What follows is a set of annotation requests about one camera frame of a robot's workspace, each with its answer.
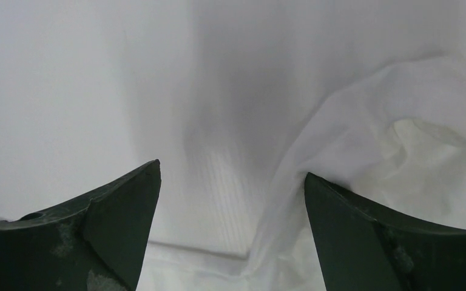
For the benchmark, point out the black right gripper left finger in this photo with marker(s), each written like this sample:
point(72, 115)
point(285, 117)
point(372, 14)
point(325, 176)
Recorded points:
point(95, 241)

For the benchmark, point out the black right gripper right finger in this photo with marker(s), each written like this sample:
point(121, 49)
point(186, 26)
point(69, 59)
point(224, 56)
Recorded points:
point(363, 245)

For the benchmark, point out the white printed t-shirt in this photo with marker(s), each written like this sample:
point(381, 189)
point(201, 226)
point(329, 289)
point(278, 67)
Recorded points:
point(230, 218)

